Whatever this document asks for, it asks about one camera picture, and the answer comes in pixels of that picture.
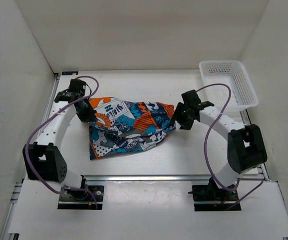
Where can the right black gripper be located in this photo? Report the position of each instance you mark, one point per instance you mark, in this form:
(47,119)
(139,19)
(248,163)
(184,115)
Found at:
(185,125)

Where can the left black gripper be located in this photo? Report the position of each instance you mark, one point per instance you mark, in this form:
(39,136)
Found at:
(90,116)

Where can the colourful patterned shorts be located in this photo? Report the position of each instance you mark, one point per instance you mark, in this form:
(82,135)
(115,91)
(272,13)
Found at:
(125,127)

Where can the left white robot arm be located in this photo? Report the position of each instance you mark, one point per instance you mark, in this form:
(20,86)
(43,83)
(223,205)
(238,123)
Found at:
(42,157)

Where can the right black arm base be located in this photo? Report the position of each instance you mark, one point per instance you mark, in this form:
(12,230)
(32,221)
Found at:
(211,198)

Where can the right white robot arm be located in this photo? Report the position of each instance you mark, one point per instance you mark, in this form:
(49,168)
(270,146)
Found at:
(227,178)

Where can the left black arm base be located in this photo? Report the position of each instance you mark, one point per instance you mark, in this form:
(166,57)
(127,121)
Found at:
(82,200)

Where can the white perforated plastic basket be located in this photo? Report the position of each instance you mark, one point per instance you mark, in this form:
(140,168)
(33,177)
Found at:
(233,74)

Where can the black corner bracket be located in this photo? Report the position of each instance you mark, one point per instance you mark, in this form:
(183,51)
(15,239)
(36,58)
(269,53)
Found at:
(69,73)

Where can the aluminium front rail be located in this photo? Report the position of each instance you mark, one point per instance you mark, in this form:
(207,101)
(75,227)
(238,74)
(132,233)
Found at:
(190,177)

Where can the aluminium rail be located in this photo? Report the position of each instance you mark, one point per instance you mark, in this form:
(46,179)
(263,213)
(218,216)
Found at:
(253,153)
(46,113)
(190,177)

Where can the aluminium right rail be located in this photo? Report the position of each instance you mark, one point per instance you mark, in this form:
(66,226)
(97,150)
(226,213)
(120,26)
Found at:
(253,153)

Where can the aluminium left rail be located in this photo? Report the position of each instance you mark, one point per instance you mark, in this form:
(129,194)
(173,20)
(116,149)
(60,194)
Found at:
(46,113)

